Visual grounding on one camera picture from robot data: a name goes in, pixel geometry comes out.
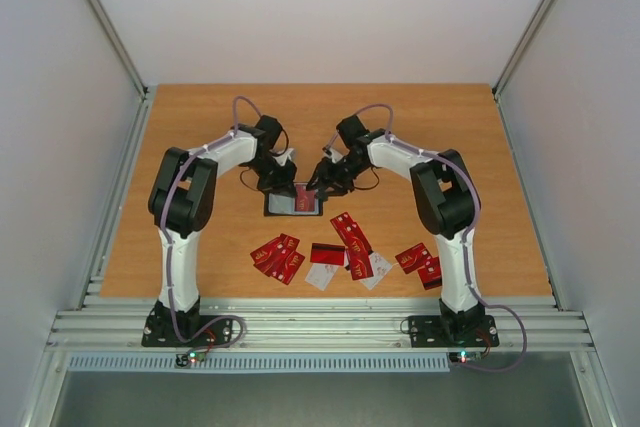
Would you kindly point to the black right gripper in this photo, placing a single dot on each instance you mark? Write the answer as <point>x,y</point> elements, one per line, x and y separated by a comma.
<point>331,174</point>

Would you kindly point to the red card under left pile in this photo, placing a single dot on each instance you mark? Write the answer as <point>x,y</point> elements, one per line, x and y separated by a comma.
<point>287,243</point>

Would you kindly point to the aluminium frame post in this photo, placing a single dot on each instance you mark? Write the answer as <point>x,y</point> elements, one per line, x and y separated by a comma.
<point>103,19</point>
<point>532,28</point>

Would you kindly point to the red VIP card far left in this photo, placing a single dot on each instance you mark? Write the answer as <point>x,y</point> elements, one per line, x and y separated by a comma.
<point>263,257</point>

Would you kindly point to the red vip card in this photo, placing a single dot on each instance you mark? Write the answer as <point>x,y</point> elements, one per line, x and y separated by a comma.
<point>263,257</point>
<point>414,258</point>
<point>359,264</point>
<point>305,201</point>
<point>286,266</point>
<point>429,269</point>

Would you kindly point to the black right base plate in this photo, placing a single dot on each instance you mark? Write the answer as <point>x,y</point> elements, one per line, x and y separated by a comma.
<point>426,331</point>

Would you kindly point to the red striped card far right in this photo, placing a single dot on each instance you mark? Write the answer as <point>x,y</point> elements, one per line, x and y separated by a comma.
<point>431,284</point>

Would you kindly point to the red VIP card left front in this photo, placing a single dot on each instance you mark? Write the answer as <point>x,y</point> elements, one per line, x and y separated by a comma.
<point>286,266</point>

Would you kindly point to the grey slotted cable duct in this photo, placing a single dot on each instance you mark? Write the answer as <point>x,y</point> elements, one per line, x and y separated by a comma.
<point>261,363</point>

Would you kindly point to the white card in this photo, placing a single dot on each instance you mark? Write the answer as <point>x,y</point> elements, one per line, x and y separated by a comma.
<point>320,275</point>
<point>380,268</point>

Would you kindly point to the black leather card holder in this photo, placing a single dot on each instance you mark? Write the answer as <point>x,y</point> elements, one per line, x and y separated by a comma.
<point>280,205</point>

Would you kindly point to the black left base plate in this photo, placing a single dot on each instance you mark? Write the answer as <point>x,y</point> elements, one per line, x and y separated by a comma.
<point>220,332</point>

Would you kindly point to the red card magnetic stripe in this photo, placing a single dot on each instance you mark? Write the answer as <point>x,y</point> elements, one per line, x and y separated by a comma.
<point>328,254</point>

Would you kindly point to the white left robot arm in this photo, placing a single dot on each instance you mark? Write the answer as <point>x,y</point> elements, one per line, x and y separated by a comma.
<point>181,203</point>

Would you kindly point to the aluminium rail base front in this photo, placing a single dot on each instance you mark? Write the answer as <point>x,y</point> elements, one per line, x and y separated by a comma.
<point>317,324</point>

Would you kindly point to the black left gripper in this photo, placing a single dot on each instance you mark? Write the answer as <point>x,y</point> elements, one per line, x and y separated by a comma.
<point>287,183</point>

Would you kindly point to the right small circuit board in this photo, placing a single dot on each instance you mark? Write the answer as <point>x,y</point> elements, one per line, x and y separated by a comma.
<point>465,357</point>

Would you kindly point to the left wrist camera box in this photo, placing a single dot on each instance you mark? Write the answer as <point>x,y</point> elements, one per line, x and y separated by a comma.
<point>288,155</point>

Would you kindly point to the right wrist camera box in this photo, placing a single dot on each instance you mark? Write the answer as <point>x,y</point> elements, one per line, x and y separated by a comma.
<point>330,152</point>

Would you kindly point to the white card right centre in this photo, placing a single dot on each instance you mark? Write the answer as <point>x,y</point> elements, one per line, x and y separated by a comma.
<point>380,268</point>

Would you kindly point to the left aluminium frame post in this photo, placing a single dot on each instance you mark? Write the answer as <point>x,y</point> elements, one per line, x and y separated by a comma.
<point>103,19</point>

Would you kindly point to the red card upper centre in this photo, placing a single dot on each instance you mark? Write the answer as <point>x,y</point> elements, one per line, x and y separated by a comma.
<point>351,234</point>

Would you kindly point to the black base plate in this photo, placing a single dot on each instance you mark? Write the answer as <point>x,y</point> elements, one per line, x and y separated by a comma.
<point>220,332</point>
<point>426,331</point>

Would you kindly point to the red VIP card far right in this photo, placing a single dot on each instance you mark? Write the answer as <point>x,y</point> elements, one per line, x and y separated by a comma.
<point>429,269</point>

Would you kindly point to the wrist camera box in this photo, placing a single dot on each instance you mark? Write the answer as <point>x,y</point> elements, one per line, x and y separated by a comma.
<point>330,152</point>
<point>288,155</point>

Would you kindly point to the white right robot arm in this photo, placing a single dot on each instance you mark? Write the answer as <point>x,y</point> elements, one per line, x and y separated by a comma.
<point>446,200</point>

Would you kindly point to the red VIP card centre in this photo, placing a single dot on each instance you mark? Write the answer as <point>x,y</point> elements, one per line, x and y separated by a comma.
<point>359,264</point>

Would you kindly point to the small circuit board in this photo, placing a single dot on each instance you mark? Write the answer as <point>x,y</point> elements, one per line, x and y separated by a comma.
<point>192,358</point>
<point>465,357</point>

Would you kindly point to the right aluminium frame post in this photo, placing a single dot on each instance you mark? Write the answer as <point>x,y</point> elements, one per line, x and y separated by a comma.
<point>532,28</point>

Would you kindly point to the left small circuit board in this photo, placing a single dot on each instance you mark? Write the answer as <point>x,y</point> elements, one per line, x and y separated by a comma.
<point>192,358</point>

